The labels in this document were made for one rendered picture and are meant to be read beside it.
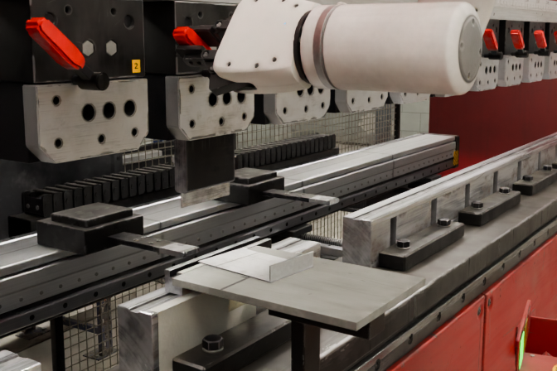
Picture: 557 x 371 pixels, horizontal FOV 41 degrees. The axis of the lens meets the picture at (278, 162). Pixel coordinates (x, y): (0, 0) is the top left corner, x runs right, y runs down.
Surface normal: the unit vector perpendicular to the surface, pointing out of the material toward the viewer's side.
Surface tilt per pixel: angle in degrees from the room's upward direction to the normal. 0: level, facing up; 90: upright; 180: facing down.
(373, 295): 0
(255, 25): 54
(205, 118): 90
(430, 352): 90
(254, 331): 0
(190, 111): 90
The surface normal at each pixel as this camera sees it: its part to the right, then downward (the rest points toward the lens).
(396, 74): -0.47, 0.66
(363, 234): -0.57, 0.14
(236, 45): -0.44, -0.46
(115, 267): 0.82, 0.09
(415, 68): -0.52, 0.49
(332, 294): 0.00, -0.99
